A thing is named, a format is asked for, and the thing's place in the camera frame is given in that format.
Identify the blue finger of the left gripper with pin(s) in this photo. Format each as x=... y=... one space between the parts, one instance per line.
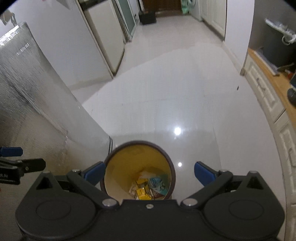
x=11 y=151

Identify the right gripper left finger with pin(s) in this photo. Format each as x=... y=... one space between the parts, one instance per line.
x=95 y=173

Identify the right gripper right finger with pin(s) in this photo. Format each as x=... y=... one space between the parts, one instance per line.
x=204 y=173

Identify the yellow cardboard box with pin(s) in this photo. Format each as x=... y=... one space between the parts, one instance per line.
x=143 y=193

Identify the yellow round trash bin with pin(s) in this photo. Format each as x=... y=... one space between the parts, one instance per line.
x=133 y=161

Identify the black lined trash can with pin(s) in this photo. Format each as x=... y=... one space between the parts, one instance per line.
x=279 y=44

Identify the white low sideboard cabinet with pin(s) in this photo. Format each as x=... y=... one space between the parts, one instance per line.
x=271 y=92

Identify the white refrigerator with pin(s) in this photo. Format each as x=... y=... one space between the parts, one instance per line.
x=105 y=26

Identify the white kitchen base cabinets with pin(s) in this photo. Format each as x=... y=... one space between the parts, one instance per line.
x=214 y=12

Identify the black storage box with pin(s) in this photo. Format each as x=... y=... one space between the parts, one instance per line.
x=147 y=17

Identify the white front-load washing machine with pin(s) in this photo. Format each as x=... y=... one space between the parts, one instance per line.
x=194 y=9

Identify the green plastic bag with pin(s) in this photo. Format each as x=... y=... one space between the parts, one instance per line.
x=186 y=6

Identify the dark brown entrance door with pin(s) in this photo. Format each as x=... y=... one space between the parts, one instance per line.
x=162 y=5

